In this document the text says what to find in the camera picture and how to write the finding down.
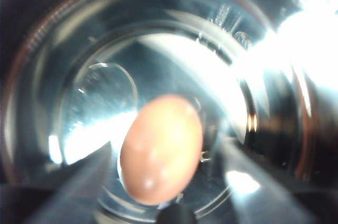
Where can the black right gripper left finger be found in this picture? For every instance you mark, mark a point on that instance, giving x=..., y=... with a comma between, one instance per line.
x=79, y=189

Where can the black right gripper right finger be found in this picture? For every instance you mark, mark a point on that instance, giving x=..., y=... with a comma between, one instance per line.
x=253, y=195

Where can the brown egg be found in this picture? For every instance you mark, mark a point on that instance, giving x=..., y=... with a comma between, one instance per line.
x=161, y=150

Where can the pale green electric cooking pot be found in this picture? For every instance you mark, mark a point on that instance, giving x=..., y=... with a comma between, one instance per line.
x=79, y=49

